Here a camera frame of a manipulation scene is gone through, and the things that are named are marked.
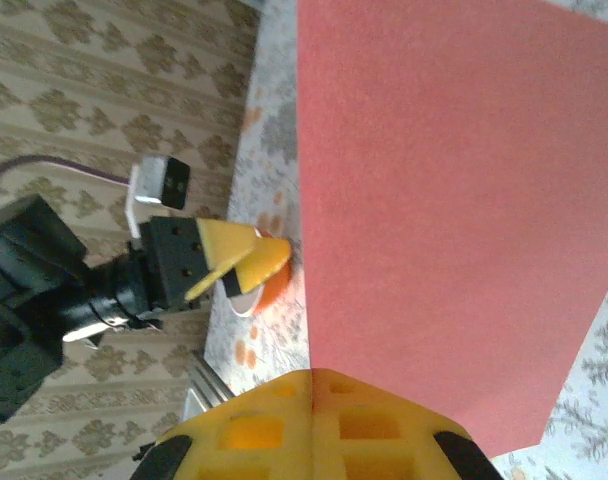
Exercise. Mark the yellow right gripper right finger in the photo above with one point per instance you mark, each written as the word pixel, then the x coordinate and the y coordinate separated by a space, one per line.
pixel 384 450

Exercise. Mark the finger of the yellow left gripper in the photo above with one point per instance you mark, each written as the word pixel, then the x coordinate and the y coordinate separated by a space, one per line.
pixel 224 240
pixel 264 265

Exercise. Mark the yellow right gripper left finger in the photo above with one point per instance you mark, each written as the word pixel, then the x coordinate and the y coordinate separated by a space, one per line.
pixel 264 450

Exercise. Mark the pink square paper sheet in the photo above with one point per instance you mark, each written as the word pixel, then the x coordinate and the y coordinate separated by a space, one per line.
pixel 434 200

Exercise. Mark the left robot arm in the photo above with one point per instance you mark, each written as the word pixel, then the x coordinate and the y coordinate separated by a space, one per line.
pixel 29 260

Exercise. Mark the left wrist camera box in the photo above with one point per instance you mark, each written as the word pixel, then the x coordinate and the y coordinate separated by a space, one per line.
pixel 159 177

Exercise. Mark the aluminium front rail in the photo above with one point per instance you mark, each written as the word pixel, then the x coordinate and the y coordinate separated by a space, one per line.
pixel 211 377

